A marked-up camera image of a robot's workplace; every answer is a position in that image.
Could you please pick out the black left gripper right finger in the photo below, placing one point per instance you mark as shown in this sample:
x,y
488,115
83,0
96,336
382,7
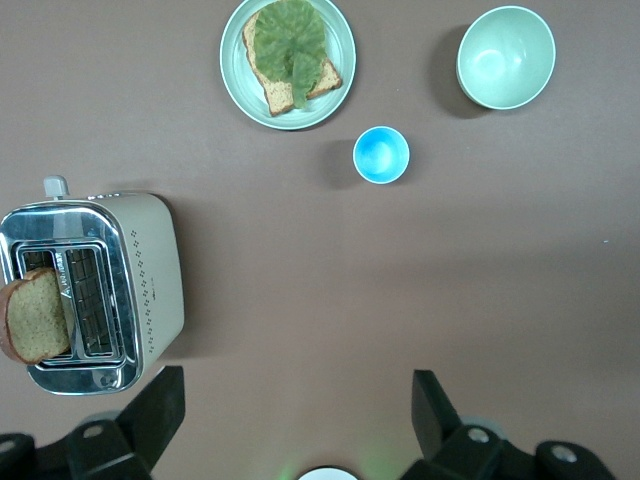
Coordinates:
x,y
450,435

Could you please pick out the pale green round plate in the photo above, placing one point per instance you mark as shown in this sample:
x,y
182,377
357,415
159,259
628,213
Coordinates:
x,y
336,35

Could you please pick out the toasted square bread slice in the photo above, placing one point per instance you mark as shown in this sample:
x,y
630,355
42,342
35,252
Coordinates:
x,y
280,97

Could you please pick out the dark crust bread slice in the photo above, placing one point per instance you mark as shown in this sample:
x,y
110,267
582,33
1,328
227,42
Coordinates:
x,y
35,315

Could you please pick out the light blue plastic cup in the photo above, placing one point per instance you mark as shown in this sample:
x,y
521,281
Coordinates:
x,y
381,155

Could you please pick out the pale green bowl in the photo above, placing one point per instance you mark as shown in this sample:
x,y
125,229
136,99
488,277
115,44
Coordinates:
x,y
505,57

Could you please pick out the beige and chrome toaster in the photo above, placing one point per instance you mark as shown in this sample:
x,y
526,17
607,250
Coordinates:
x,y
150,280

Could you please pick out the green lettuce leaf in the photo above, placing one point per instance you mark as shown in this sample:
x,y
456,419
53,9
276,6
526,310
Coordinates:
x,y
290,35

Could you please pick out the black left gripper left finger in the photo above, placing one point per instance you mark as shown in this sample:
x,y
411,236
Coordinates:
x,y
145,425

